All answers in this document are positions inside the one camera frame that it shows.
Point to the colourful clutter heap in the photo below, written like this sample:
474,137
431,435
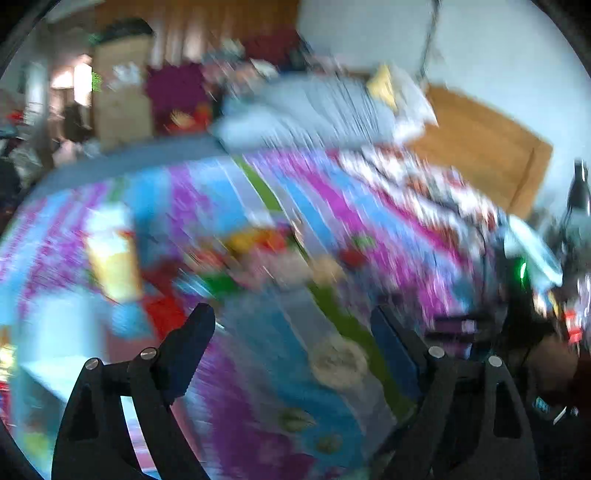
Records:
258,53

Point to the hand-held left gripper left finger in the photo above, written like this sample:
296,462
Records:
182,369

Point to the yellow red carton box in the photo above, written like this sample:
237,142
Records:
113,258

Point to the grey mattress cover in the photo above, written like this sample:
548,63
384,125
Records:
138,157

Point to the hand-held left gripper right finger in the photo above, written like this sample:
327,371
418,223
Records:
397,360

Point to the grey-blue pillow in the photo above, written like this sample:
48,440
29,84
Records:
314,110

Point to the wooden headboard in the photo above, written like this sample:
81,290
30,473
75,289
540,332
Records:
485,138

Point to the floral striped bedsheet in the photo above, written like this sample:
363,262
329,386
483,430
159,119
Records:
286,350

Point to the chair with dark jacket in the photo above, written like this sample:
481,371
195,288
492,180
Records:
76,122

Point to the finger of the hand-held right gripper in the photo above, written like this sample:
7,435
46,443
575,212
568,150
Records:
455,346
455,324

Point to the yellow cloth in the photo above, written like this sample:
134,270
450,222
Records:
383,85

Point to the red white patterned quilt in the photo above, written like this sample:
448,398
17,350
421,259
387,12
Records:
415,184

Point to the large cardboard box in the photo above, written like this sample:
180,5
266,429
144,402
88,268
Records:
122,110

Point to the maroon cloth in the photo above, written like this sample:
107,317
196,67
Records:
175,87

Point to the pile of snack packets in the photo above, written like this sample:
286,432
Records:
258,251

